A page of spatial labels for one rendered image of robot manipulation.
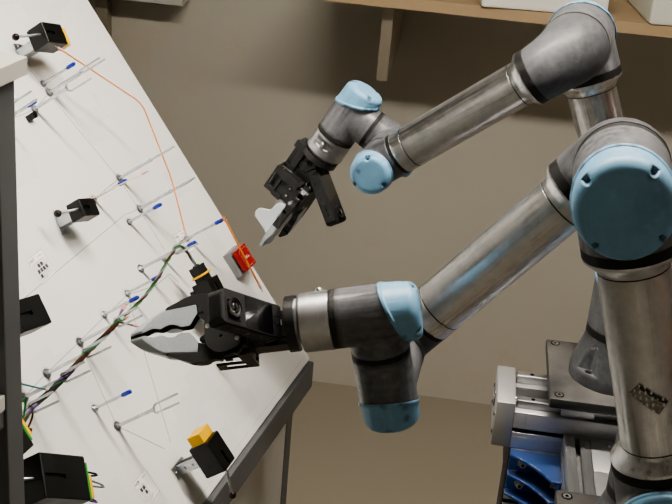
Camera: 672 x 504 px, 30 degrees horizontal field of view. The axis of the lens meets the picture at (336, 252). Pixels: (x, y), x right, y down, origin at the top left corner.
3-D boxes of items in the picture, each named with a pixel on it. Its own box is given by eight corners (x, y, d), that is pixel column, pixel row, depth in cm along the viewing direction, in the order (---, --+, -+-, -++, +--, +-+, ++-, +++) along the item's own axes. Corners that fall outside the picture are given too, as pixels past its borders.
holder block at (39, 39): (-15, 40, 229) (20, 17, 225) (26, 45, 239) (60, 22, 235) (-6, 63, 229) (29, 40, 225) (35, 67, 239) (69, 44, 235)
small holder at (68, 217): (30, 212, 220) (59, 195, 217) (64, 210, 228) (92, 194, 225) (40, 236, 219) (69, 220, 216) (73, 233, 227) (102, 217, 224)
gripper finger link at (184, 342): (142, 372, 162) (212, 364, 161) (128, 360, 156) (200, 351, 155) (142, 349, 163) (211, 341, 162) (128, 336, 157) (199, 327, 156)
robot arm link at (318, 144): (357, 145, 237) (340, 152, 230) (344, 164, 239) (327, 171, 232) (327, 121, 239) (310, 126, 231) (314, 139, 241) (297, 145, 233)
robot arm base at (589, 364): (649, 360, 229) (659, 311, 225) (658, 402, 215) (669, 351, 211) (566, 349, 230) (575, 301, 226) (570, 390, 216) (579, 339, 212)
